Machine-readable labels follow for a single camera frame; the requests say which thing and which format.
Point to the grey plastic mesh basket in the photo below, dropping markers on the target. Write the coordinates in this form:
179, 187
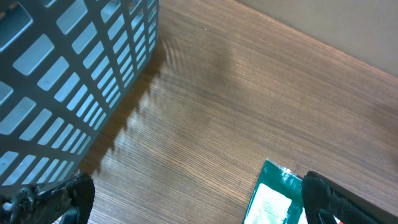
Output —
65, 67

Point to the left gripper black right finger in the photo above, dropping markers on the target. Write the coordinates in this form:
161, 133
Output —
327, 202

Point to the green snack packet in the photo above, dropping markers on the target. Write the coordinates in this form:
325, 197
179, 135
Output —
277, 197

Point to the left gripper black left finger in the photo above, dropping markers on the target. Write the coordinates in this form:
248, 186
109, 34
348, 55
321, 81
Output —
69, 202

